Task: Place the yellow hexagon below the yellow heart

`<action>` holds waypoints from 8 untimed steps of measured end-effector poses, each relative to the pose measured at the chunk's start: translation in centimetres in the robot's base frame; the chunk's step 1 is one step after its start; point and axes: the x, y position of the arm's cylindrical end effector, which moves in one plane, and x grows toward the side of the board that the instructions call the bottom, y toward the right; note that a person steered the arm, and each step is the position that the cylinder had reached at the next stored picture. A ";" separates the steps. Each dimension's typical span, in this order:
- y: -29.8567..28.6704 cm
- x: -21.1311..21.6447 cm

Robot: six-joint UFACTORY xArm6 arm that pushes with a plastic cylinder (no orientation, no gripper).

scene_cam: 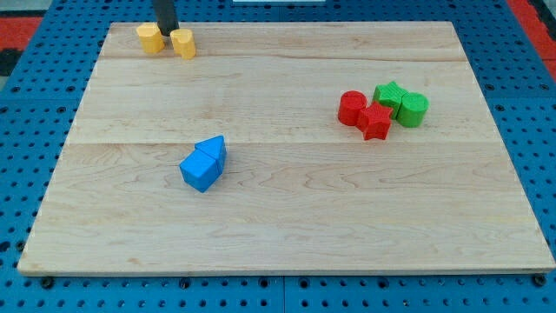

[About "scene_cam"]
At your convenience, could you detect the blue cube block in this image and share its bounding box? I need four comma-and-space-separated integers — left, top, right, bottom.
179, 150, 221, 192

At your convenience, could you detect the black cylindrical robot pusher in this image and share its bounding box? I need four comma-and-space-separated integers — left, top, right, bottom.
152, 0, 179, 37

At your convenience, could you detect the green star block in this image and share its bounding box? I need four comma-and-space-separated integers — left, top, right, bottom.
373, 81, 408, 119

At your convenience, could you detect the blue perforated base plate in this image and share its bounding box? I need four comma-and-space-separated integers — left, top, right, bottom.
1, 1, 555, 312

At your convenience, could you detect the red star block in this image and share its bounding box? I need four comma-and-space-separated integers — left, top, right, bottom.
356, 102, 393, 140

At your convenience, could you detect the light wooden board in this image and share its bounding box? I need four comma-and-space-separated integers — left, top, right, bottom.
17, 22, 555, 277

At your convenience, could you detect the green cylinder block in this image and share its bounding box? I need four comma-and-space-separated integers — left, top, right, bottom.
396, 92, 429, 128

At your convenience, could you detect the blue triangle block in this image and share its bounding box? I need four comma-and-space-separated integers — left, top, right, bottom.
195, 135, 227, 173

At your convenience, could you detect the red cylinder block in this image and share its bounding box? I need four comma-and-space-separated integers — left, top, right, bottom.
337, 90, 367, 126

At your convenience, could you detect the yellow heart block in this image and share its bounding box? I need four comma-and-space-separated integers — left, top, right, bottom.
170, 29, 196, 60

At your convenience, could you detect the yellow hexagon block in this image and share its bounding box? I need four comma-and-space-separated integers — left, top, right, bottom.
136, 23, 165, 54

